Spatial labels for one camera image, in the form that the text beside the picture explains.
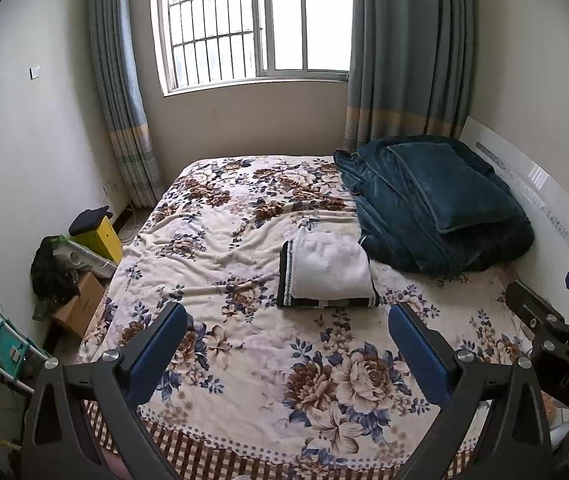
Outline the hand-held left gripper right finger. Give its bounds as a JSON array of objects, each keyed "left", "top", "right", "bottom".
[{"left": 388, "top": 302, "right": 553, "bottom": 480}]

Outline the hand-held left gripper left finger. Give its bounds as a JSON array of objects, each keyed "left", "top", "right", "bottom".
[{"left": 22, "top": 301, "right": 188, "bottom": 480}]

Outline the white knit sweater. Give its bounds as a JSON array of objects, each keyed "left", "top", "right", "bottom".
[{"left": 291, "top": 230, "right": 371, "bottom": 301}]

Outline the cardboard box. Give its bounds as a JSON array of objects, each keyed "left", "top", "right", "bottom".
[{"left": 52, "top": 272, "right": 108, "bottom": 338}]

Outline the dark striped garment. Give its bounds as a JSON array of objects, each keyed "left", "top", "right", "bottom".
[{"left": 276, "top": 239, "right": 381, "bottom": 310}]

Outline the white appliance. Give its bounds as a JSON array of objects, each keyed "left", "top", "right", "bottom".
[{"left": 57, "top": 240, "right": 118, "bottom": 278}]

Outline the yellow box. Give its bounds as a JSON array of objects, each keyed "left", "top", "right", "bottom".
[{"left": 72, "top": 216, "right": 122, "bottom": 265}]

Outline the floral blanket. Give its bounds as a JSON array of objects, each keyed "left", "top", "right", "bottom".
[{"left": 77, "top": 155, "right": 560, "bottom": 480}]

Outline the black bag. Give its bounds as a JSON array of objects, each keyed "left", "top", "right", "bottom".
[{"left": 31, "top": 235, "right": 82, "bottom": 306}]

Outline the teal quilt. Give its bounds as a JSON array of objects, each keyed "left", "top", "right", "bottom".
[{"left": 333, "top": 135, "right": 535, "bottom": 276}]

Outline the white headboard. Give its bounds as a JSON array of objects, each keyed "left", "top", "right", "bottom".
[{"left": 459, "top": 116, "right": 569, "bottom": 311}]

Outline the black cap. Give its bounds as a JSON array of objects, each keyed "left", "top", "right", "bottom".
[{"left": 68, "top": 205, "right": 114, "bottom": 235}]

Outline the teal rack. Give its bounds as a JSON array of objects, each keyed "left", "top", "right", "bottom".
[{"left": 0, "top": 292, "right": 50, "bottom": 396}]

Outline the blue-grey curtain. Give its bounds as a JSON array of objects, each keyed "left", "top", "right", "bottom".
[
  {"left": 88, "top": 0, "right": 165, "bottom": 208},
  {"left": 343, "top": 0, "right": 476, "bottom": 153}
]

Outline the window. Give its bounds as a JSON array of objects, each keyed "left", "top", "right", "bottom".
[{"left": 150, "top": 0, "right": 355, "bottom": 97}]

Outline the white cable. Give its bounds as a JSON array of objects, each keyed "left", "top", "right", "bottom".
[{"left": 117, "top": 205, "right": 140, "bottom": 243}]

